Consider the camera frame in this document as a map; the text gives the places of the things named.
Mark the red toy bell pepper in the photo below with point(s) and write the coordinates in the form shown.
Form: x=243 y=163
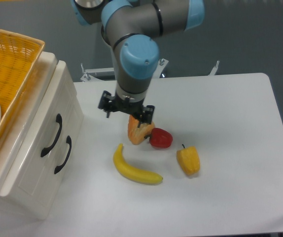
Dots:
x=159 y=138

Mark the white drawer cabinet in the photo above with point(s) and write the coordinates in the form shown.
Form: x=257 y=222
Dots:
x=15 y=135

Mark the white metal base frame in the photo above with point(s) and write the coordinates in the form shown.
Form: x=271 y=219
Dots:
x=106 y=74

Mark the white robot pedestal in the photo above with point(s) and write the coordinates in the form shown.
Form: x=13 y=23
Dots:
x=112 y=49

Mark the yellow woven basket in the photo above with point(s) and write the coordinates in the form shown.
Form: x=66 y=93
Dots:
x=18 y=56

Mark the yellow toy bell pepper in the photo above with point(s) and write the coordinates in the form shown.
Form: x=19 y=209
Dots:
x=188 y=159

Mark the yellow toy banana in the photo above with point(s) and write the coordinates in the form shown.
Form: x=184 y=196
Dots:
x=133 y=173

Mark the black lower drawer handle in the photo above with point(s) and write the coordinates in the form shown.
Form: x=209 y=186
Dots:
x=65 y=154

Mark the black drawer handle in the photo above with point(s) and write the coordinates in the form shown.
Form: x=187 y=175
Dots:
x=65 y=154
x=54 y=137

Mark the black top drawer handle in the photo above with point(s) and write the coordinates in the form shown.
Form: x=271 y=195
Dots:
x=54 y=137

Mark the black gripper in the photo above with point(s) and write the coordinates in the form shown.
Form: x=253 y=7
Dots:
x=110 y=104

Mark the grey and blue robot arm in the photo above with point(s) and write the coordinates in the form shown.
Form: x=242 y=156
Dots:
x=130 y=28

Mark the toy croissant pastry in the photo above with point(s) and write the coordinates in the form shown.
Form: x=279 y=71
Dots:
x=137 y=131

